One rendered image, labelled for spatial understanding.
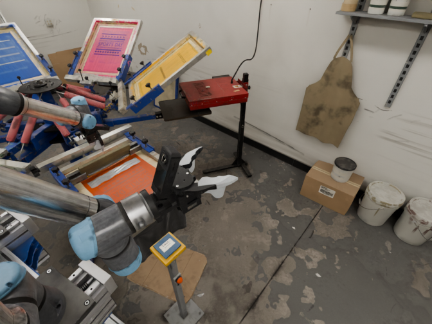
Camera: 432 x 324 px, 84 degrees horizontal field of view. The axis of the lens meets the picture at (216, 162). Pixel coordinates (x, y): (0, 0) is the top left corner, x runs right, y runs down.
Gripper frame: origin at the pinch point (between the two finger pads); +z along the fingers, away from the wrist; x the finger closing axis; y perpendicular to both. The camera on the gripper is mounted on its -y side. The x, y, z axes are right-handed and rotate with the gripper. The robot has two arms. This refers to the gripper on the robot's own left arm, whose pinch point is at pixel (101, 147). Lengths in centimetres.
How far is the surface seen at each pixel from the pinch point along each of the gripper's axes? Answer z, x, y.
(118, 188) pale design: 16.3, 23.8, 7.3
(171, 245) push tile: 15, 80, 11
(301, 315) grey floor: 112, 145, -44
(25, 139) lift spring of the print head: 5, -58, 29
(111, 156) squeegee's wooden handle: 8.3, 2.0, -3.1
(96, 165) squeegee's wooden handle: 9.0, 1.9, 8.1
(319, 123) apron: 42, 76, -194
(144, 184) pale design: 16.4, 33.5, -5.6
